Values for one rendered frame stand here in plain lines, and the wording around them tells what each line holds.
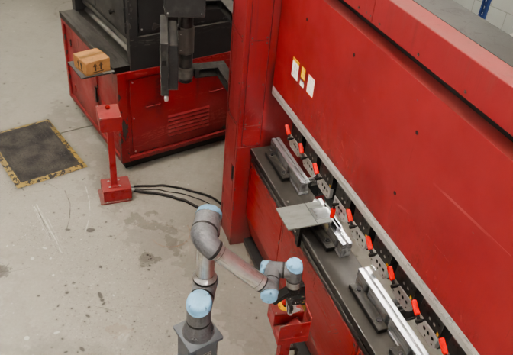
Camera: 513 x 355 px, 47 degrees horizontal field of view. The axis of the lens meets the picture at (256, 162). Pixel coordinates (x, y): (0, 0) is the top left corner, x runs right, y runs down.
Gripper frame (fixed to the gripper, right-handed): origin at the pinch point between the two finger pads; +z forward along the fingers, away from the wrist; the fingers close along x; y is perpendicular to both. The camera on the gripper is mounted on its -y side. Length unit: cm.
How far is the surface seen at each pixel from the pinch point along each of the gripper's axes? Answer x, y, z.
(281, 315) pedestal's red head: 4.5, -2.2, 6.6
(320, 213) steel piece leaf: 51, 33, -14
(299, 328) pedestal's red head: -4.7, 4.6, 7.2
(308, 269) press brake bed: 37.7, 22.9, 14.0
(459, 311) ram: -55, 50, -53
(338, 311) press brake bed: 2.6, 27.8, 9.7
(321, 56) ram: 81, 39, -94
